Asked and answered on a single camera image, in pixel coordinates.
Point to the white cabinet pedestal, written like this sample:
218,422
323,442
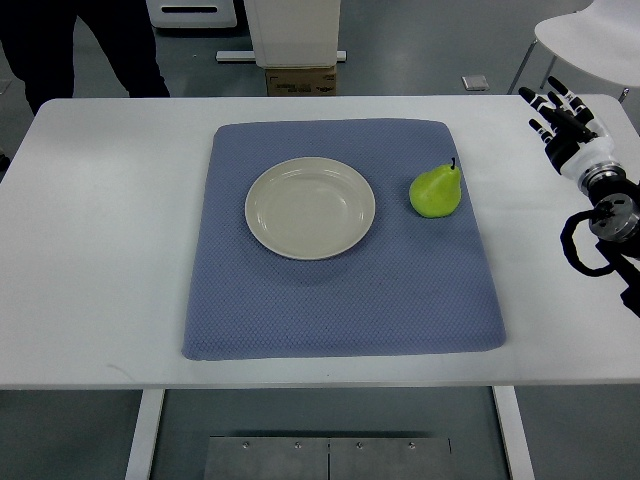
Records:
290,34

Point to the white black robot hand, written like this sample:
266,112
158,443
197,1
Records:
571,130

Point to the blue textured mat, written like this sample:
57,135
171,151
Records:
411,286

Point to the white chair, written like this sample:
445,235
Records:
601,40

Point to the cardboard box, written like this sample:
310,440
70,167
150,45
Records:
301,82

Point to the left white table leg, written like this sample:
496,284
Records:
143,445

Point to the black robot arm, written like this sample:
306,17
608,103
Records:
614,220

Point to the beige ceramic plate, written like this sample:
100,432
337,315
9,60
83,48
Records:
310,208

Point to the right white table leg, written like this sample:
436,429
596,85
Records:
513,434

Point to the grey metal base plate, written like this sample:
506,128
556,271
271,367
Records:
262,457

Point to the white table leg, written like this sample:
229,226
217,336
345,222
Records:
513,434
143,445

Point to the green pear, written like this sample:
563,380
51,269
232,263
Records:
437,193

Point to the white appliance with slot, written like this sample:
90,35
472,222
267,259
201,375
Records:
192,14

